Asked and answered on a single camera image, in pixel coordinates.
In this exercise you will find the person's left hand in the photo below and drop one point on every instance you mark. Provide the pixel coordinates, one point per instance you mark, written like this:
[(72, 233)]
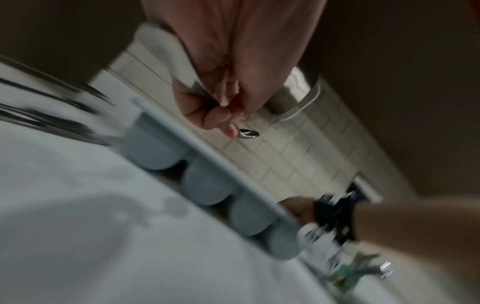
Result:
[(232, 44)]

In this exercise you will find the person's right hand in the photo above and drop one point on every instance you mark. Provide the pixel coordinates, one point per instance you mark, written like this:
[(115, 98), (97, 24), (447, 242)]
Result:
[(298, 207)]

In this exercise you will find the metal spoon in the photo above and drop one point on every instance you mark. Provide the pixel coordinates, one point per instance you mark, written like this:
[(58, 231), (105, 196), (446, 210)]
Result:
[(247, 134)]

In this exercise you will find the person's right forearm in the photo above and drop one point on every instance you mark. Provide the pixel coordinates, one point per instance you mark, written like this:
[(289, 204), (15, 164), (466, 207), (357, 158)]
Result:
[(420, 231)]

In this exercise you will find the grey cutlery holder cup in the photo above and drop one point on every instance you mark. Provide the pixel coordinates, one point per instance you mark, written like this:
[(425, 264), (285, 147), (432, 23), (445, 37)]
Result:
[(204, 185), (283, 245), (152, 148), (249, 215)]

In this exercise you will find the stainless steel kettle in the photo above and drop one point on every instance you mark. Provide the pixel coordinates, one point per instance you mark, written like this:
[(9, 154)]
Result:
[(296, 92)]

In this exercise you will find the green and grey clutter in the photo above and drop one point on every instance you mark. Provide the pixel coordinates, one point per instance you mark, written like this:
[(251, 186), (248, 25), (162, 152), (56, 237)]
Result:
[(356, 270)]

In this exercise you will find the dark wooden cabinet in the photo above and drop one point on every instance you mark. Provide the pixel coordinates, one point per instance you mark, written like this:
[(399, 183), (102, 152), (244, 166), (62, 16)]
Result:
[(56, 32), (405, 89)]

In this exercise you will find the bundle of metal cutlery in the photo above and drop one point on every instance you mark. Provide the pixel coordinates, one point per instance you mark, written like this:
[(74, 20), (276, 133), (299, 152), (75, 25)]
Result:
[(48, 118)]

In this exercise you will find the wall power outlet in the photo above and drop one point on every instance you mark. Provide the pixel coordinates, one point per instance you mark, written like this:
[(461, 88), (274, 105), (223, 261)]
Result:
[(362, 187)]

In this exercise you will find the grey cutlery holder rail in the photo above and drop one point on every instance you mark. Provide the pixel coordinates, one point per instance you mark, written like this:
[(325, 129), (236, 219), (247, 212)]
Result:
[(210, 163)]

